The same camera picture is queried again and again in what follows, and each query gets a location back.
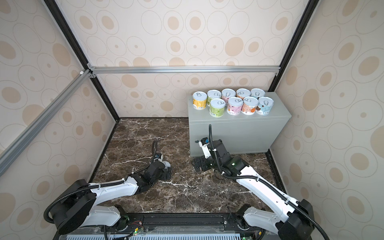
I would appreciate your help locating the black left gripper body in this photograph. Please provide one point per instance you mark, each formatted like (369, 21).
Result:
(163, 176)

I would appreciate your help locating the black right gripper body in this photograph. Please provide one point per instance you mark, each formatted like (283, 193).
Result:
(206, 164)

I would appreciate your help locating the light green label can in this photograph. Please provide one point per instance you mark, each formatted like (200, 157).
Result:
(213, 94)

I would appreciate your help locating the red label can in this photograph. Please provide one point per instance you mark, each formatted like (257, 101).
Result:
(227, 94)

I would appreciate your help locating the white pink label can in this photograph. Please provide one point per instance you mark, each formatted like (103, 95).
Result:
(249, 106)

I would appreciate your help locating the orange label can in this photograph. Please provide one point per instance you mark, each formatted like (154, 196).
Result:
(243, 93)

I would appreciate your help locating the blue label can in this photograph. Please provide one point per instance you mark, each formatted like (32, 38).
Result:
(264, 106)

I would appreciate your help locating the teal label can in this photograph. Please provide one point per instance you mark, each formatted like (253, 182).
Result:
(257, 93)

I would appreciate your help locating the yellow green label can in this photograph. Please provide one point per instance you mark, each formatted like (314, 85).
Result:
(167, 164)

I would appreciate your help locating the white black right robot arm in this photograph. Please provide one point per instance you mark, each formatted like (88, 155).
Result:
(289, 218)

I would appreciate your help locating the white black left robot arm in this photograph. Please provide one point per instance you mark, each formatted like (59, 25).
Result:
(80, 205)

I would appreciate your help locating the grey metal cabinet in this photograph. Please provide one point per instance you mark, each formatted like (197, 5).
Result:
(240, 134)

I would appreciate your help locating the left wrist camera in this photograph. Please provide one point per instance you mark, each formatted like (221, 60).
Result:
(158, 157)

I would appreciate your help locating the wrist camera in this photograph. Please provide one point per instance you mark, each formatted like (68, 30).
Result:
(158, 157)
(205, 145)

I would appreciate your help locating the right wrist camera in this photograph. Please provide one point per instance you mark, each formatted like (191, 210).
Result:
(205, 145)

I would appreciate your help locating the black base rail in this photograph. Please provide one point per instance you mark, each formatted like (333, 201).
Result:
(219, 226)

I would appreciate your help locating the horizontal aluminium rail back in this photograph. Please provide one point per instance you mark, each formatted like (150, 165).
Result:
(184, 70)

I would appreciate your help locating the diagonal aluminium rail left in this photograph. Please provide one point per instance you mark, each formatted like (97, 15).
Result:
(25, 138)

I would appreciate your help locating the black frame post left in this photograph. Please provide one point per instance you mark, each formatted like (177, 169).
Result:
(63, 25)

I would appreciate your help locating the black frame post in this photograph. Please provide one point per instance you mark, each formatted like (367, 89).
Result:
(298, 34)
(63, 25)

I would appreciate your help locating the black frame post right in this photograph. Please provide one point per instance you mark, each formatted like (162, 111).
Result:
(298, 34)

